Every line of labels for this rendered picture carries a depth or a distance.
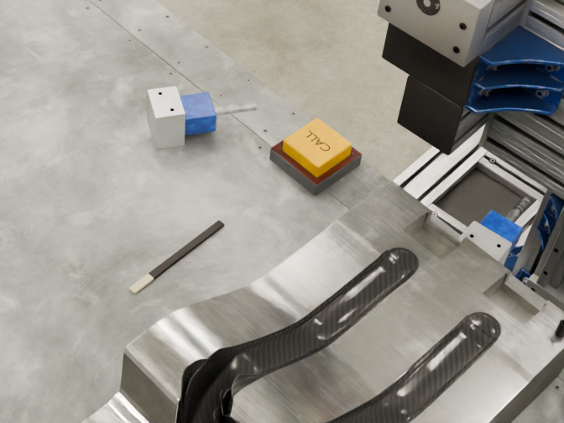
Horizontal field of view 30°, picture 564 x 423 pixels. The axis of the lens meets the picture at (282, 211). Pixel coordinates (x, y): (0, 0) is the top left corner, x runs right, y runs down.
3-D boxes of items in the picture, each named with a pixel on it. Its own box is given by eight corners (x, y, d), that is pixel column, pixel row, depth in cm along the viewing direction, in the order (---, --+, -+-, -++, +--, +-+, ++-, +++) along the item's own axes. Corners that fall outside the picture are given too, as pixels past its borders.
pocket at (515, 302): (500, 290, 112) (509, 269, 109) (540, 321, 109) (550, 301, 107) (474, 314, 109) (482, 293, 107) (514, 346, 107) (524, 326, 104)
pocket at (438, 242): (424, 230, 116) (430, 209, 113) (461, 259, 114) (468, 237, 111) (397, 252, 114) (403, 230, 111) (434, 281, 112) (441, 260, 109)
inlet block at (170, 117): (248, 107, 134) (251, 75, 130) (259, 134, 131) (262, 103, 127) (147, 121, 131) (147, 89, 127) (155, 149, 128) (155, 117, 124)
